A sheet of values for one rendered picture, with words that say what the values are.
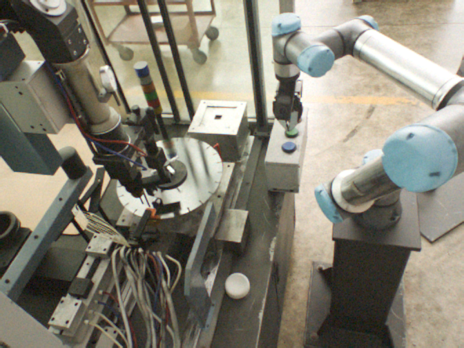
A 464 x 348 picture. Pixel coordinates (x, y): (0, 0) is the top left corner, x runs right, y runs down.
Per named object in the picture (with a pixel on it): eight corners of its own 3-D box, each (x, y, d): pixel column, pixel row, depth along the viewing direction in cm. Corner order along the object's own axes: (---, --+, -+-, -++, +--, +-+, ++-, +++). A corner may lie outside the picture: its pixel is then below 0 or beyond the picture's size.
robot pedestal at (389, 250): (401, 275, 189) (439, 168, 135) (406, 364, 164) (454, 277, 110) (313, 262, 200) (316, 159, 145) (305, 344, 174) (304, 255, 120)
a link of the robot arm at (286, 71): (299, 65, 105) (268, 65, 107) (299, 80, 108) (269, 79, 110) (302, 49, 109) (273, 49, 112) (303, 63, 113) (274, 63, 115)
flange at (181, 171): (189, 183, 119) (188, 177, 117) (153, 192, 119) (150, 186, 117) (184, 157, 127) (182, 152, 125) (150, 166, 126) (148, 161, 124)
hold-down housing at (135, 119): (156, 156, 111) (132, 98, 96) (170, 159, 109) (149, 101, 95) (145, 170, 108) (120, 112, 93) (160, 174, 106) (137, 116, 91)
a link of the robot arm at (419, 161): (366, 207, 119) (514, 149, 67) (324, 229, 116) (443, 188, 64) (345, 172, 121) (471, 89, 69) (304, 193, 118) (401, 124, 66)
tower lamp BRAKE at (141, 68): (139, 68, 133) (136, 61, 130) (151, 69, 131) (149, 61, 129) (134, 76, 130) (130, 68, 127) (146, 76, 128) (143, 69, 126)
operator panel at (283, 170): (279, 135, 157) (277, 105, 146) (308, 137, 154) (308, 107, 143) (267, 190, 139) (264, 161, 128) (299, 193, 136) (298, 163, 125)
